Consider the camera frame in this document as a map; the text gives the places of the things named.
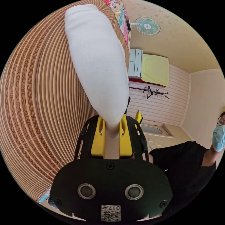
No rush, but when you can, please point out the bed with woven mat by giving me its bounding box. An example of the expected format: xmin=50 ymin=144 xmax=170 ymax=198
xmin=0 ymin=0 xmax=132 ymax=210

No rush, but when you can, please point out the person's body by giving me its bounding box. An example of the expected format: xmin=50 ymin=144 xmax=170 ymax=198
xmin=148 ymin=111 xmax=225 ymax=219

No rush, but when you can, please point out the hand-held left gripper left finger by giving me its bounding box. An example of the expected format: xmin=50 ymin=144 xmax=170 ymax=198
xmin=90 ymin=115 xmax=106 ymax=157

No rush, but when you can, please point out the beige door with oval pane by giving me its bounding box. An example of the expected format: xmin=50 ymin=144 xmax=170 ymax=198
xmin=140 ymin=120 xmax=192 ymax=153

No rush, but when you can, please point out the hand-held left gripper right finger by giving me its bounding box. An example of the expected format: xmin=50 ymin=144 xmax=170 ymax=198
xmin=119 ymin=114 xmax=133 ymax=157

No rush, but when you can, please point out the white long sleeve shirt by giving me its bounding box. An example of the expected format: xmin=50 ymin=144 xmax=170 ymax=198
xmin=64 ymin=4 xmax=131 ymax=139

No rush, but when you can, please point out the cupboard with yellow cloth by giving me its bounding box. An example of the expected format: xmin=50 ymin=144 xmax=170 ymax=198
xmin=128 ymin=49 xmax=170 ymax=88

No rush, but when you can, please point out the black coat rack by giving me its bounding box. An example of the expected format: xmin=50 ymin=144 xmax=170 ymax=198
xmin=129 ymin=86 xmax=171 ymax=100

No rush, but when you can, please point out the standing fan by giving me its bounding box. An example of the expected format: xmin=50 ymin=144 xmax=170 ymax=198
xmin=129 ymin=16 xmax=174 ymax=38

